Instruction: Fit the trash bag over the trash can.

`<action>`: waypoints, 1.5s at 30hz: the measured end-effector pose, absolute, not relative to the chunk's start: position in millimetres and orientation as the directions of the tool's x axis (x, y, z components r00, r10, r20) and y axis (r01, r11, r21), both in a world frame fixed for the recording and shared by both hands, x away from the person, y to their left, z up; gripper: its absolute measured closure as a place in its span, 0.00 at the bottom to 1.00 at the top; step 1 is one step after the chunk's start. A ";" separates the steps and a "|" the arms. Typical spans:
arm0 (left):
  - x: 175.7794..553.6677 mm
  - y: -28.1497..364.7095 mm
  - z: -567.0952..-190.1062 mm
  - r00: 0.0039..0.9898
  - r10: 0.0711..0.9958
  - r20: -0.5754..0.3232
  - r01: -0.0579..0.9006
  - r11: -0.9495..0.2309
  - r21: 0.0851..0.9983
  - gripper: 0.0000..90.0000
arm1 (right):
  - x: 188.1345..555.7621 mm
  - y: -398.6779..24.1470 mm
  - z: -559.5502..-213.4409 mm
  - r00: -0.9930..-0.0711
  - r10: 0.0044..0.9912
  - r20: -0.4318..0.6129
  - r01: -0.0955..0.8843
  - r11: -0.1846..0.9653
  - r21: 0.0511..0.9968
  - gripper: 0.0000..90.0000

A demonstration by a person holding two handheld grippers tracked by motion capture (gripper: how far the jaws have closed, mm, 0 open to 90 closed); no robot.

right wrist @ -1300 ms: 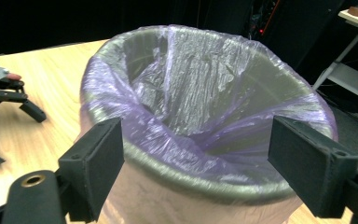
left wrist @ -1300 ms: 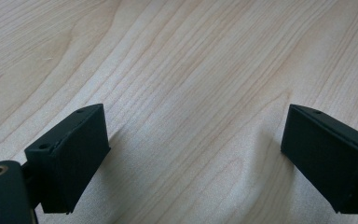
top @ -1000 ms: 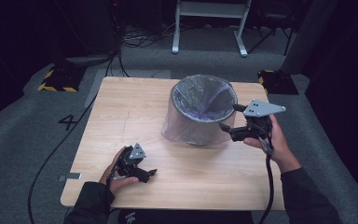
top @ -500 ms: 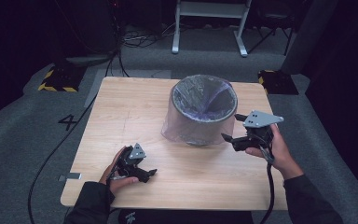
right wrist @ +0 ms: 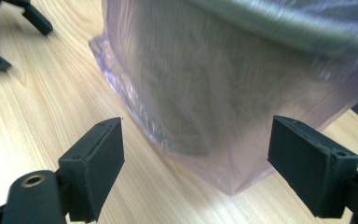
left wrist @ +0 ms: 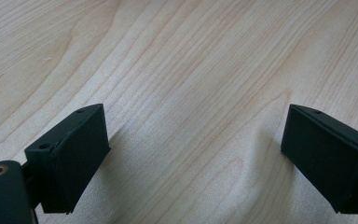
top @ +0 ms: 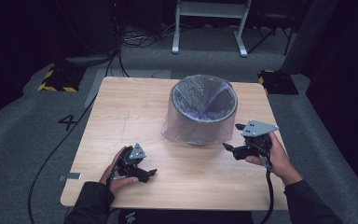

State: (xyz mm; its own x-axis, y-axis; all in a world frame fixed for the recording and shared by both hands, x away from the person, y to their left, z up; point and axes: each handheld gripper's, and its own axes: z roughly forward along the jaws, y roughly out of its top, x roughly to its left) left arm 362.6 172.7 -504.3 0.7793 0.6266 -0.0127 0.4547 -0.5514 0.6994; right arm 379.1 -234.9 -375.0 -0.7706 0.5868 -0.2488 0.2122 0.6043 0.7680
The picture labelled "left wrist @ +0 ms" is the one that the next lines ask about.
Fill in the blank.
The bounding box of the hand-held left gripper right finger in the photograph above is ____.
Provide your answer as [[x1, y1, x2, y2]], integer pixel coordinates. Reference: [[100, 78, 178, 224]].
[[280, 104, 358, 215]]

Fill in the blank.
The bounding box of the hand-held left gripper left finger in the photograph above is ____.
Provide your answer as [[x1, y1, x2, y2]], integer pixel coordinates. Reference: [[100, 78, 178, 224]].
[[23, 103, 112, 215]]

